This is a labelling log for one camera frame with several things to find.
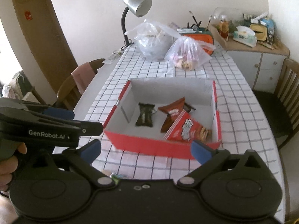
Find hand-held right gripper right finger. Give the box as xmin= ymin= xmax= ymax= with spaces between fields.
xmin=178 ymin=139 xmax=264 ymax=188

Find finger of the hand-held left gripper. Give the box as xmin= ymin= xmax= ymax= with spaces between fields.
xmin=0 ymin=97 xmax=75 ymax=120
xmin=0 ymin=111 xmax=104 ymax=136

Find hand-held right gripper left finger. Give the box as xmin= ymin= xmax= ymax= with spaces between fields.
xmin=30 ymin=139 xmax=116 ymax=188

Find red chip packet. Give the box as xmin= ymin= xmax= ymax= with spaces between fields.
xmin=164 ymin=110 xmax=212 ymax=143

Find dark red triangular snack packet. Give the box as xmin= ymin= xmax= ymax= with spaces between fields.
xmin=158 ymin=97 xmax=197 ymax=133

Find red cardboard box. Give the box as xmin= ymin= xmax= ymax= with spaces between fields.
xmin=103 ymin=79 xmax=222 ymax=160

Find person's left hand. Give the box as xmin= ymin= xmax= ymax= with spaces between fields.
xmin=0 ymin=142 xmax=27 ymax=192

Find pink cloth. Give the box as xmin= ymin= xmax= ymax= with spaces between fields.
xmin=71 ymin=62 xmax=97 ymax=95

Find white checked tablecloth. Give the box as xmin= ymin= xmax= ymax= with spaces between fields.
xmin=83 ymin=44 xmax=282 ymax=180

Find light cloth pile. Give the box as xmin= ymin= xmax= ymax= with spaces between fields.
xmin=0 ymin=71 xmax=31 ymax=103

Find small tags and keys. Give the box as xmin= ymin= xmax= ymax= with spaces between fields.
xmin=104 ymin=49 xmax=123 ymax=64

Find brown wooden door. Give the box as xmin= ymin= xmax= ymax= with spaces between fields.
xmin=10 ymin=0 xmax=78 ymax=75

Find small clear plastic bag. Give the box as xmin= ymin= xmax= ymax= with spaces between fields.
xmin=164 ymin=37 xmax=216 ymax=71

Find white cabinet with wooden top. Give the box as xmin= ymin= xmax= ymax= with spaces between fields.
xmin=209 ymin=23 xmax=290 ymax=94

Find large clear plastic bag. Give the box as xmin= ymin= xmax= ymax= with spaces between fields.
xmin=127 ymin=20 xmax=185 ymax=61

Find wooden tray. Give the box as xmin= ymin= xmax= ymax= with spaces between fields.
xmin=209 ymin=23 xmax=234 ymax=50

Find orange zip pouch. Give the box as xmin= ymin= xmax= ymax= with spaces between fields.
xmin=182 ymin=31 xmax=216 ymax=56

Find wooden slat-back chair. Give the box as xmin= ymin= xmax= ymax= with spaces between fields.
xmin=251 ymin=58 xmax=299 ymax=150

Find green and white tissue box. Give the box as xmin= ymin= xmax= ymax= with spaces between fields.
xmin=233 ymin=26 xmax=257 ymax=48

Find bottle of amber liquid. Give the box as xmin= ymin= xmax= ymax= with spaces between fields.
xmin=219 ymin=15 xmax=230 ymax=40

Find silver desk lamp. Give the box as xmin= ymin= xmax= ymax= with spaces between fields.
xmin=120 ymin=0 xmax=153 ymax=48

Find clear glass dome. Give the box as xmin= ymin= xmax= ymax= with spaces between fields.
xmin=211 ymin=7 xmax=246 ymax=28

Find blue packet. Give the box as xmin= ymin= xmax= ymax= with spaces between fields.
xmin=262 ymin=17 xmax=276 ymax=45

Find white tube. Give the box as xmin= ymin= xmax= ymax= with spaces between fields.
xmin=251 ymin=12 xmax=269 ymax=24

